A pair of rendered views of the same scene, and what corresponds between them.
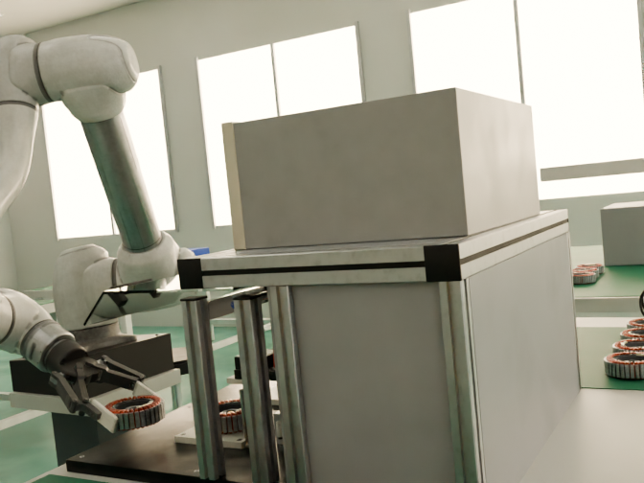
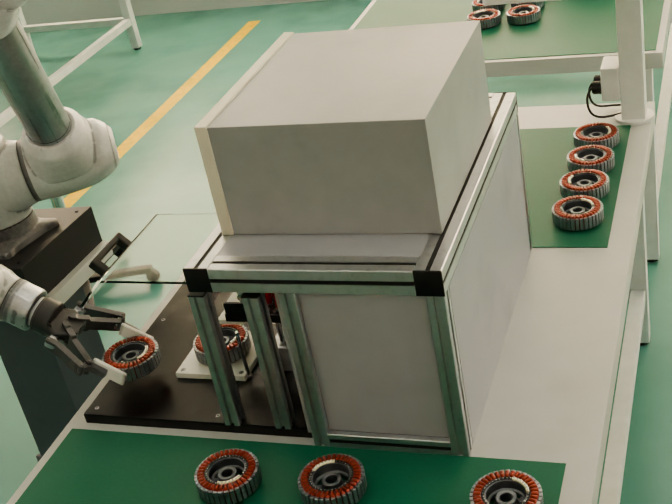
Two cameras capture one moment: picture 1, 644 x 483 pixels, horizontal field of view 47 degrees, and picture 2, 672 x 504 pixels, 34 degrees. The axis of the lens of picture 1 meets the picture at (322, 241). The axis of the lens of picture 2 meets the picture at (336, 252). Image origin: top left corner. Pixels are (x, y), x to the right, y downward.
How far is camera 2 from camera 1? 0.93 m
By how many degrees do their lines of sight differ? 26
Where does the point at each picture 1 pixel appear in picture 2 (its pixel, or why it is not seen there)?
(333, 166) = (314, 172)
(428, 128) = (402, 150)
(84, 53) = not seen: outside the picture
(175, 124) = not seen: outside the picture
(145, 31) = not seen: outside the picture
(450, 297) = (436, 305)
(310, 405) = (322, 374)
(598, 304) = (544, 65)
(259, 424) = (276, 386)
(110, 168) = (13, 78)
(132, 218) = (41, 116)
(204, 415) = (223, 381)
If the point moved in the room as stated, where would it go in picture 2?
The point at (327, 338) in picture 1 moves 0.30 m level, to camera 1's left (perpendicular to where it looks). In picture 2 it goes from (332, 328) to (153, 376)
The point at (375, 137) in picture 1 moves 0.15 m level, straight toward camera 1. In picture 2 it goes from (353, 152) to (366, 193)
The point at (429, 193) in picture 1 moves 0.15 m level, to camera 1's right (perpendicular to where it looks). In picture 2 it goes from (406, 200) to (496, 176)
